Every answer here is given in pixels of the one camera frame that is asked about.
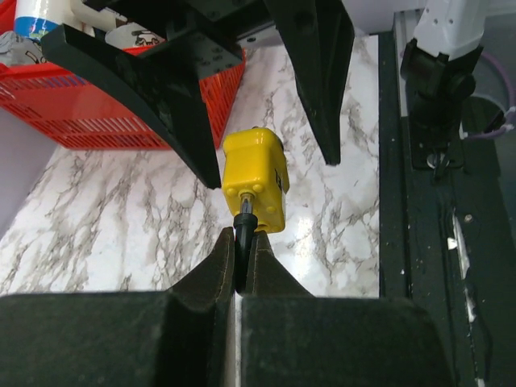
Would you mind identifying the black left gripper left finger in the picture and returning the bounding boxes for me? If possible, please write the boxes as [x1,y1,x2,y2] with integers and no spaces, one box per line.
[1,228,235,386]

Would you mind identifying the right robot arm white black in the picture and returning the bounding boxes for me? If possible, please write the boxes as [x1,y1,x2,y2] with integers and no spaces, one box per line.
[41,1,487,189]

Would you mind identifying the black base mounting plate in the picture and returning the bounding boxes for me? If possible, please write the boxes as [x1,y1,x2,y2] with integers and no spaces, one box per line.
[378,32,515,386]

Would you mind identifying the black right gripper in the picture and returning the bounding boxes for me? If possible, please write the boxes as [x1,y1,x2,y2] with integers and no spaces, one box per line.
[41,0,277,189]

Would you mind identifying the printed grey cup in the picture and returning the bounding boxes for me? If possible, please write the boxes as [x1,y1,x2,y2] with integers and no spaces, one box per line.
[105,23,164,49]

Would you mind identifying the red plastic basket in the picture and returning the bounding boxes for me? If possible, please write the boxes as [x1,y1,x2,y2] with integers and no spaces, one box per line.
[0,0,248,151]

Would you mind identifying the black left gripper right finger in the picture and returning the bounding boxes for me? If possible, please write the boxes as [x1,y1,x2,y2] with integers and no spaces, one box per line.
[240,232,454,386]

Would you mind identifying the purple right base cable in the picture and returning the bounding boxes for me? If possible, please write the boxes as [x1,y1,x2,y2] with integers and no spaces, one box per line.
[461,52,516,142]

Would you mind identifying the grey crumpled wrapper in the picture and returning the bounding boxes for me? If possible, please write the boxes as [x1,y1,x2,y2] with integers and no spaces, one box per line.
[0,31,46,67]

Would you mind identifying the yellow black padlock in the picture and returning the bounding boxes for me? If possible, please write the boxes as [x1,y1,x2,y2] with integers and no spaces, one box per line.
[222,127,289,293]

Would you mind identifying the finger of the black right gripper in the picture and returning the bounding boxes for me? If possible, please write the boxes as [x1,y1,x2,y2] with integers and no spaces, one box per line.
[264,0,355,165]

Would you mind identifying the blue white paper cup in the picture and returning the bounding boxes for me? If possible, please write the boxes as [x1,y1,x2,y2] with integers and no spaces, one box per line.
[13,0,81,41]

